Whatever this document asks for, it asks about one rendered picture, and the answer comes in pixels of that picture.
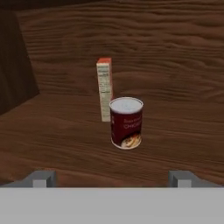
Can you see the orange and white food box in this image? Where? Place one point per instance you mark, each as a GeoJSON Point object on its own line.
{"type": "Point", "coordinates": [104, 87]}

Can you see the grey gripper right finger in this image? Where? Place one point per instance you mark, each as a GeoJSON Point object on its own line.
{"type": "Point", "coordinates": [180, 177]}

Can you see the red canned food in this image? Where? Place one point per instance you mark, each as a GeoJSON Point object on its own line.
{"type": "Point", "coordinates": [126, 124]}

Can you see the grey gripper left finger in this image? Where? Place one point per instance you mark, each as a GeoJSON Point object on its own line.
{"type": "Point", "coordinates": [43, 177]}

